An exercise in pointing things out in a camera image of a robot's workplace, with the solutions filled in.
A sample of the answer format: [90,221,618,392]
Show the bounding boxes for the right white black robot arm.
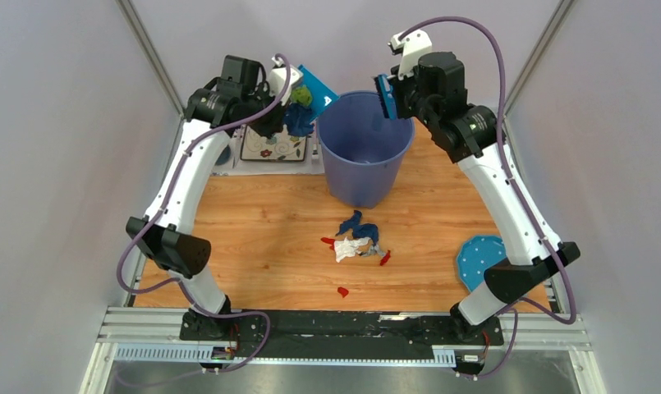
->
[386,52,581,344]

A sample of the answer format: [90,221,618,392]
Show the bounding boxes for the patterned white placemat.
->
[211,126,324,176]

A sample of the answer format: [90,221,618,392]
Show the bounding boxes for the white paper scrap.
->
[333,237,371,263]

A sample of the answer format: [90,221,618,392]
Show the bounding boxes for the dark blue paper scrap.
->
[282,103,314,137]
[336,210,379,245]

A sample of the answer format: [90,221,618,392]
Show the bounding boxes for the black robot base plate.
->
[179,309,504,361]

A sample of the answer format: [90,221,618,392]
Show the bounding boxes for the red paper scrap front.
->
[337,286,349,298]

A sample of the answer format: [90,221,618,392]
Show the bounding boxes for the square floral ceramic plate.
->
[240,127,308,163]

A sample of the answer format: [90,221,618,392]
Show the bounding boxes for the blue dotted plate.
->
[456,235,507,293]

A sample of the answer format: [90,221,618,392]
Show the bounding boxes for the dark blue ceramic mug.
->
[215,145,232,166]

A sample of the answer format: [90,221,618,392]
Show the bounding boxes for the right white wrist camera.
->
[388,30,433,80]

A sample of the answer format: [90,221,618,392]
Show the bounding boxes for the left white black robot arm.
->
[125,53,301,341]

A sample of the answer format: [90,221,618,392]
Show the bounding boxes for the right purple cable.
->
[391,16,579,381]

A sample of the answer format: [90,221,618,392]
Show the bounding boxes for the red paper scrap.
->
[379,250,391,266]
[337,286,349,298]
[320,237,336,250]

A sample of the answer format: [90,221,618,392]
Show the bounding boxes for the blue plastic dustpan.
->
[298,65,339,121]

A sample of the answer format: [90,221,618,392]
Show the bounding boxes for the blue plastic waste bin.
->
[316,90,415,208]

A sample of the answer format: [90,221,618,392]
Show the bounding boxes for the blue hand brush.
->
[374,74,398,120]

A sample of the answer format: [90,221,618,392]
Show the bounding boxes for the green paper scrap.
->
[290,85,313,108]

